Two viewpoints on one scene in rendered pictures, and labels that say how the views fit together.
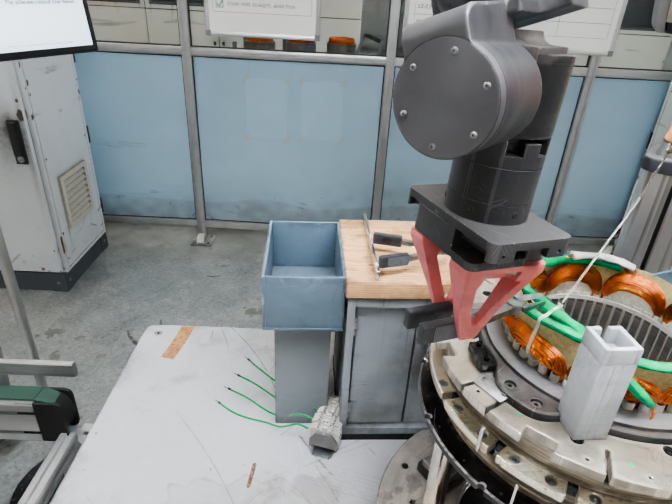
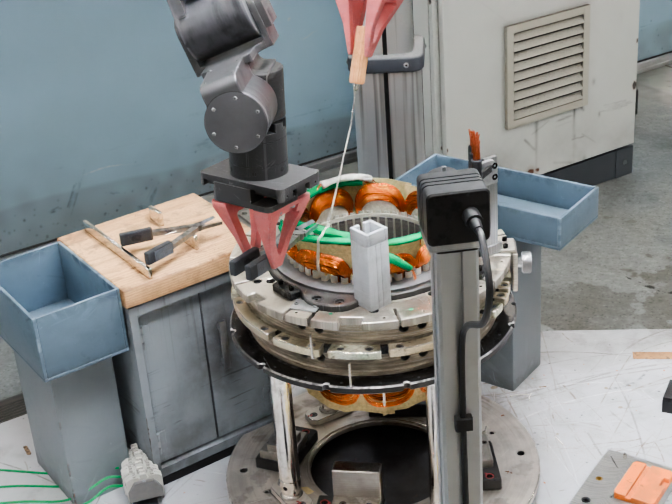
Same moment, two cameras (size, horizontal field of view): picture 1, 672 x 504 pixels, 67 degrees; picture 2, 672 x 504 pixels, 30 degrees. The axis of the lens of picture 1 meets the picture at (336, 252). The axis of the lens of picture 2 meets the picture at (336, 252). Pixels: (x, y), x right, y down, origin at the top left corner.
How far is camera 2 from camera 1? 0.87 m
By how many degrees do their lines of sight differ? 26
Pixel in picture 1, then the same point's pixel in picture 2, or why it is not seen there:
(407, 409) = (219, 418)
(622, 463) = (405, 311)
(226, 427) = not seen: outside the picture
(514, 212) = (281, 167)
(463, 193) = (246, 165)
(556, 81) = (278, 85)
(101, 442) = not seen: outside the picture
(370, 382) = (172, 400)
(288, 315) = (69, 354)
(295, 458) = not seen: outside the picture
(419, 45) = (214, 98)
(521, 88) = (270, 104)
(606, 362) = (369, 244)
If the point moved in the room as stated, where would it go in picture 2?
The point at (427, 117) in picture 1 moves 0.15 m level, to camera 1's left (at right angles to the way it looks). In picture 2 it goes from (229, 133) to (67, 177)
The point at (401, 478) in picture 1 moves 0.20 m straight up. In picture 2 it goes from (246, 480) to (229, 341)
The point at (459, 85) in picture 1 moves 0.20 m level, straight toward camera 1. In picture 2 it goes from (242, 114) to (312, 200)
